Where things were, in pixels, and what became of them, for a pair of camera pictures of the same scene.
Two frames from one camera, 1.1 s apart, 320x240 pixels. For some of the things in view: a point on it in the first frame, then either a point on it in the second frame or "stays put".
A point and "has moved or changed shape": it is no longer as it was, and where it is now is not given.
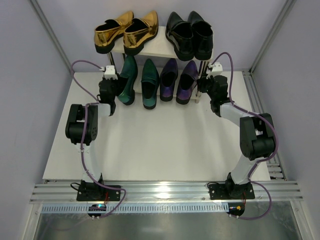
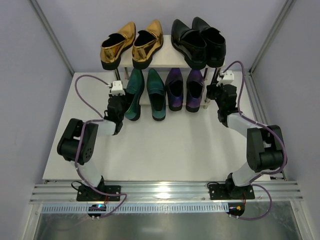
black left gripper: [110, 83] → [118, 99]
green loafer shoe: [129, 71] → [135, 86]
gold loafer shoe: [139, 31] → [146, 44]
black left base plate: [91, 191] stays put
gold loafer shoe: [106, 34] → [112, 48]
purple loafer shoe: [188, 78] → [195, 87]
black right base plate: [231, 191] stays put
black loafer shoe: [203, 40] → [215, 43]
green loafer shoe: [150, 82] → [156, 93]
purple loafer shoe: [168, 75] → [174, 87]
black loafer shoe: [180, 34] has moved or changed shape
